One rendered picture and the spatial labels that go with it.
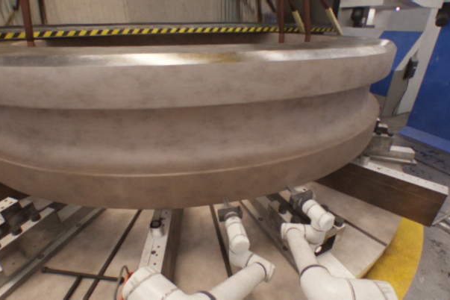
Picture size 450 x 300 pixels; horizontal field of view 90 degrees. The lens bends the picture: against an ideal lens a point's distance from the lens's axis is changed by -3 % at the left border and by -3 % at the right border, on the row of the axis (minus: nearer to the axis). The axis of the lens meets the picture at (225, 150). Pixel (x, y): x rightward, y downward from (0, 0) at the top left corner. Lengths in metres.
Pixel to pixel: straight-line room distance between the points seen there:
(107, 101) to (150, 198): 0.63
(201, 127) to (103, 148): 0.62
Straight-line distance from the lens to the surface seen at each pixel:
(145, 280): 0.82
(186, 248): 2.06
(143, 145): 1.51
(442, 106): 5.58
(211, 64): 1.20
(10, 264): 2.19
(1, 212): 2.15
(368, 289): 0.94
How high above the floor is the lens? 1.89
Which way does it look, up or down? 28 degrees down
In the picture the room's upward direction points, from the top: straight up
